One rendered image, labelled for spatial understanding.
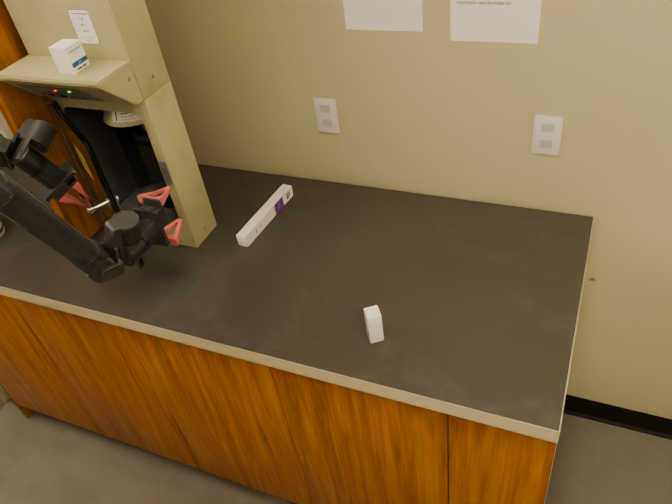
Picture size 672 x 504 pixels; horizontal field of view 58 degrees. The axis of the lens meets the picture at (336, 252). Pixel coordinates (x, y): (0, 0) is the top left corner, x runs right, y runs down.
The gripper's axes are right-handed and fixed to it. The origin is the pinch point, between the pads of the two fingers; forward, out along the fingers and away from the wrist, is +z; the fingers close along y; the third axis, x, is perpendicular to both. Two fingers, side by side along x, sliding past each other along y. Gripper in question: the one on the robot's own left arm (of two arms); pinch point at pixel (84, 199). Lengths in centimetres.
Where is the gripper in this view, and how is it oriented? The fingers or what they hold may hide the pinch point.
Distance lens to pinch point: 167.6
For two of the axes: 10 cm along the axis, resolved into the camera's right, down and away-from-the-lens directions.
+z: 4.6, 4.8, 7.5
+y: -6.7, 7.4, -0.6
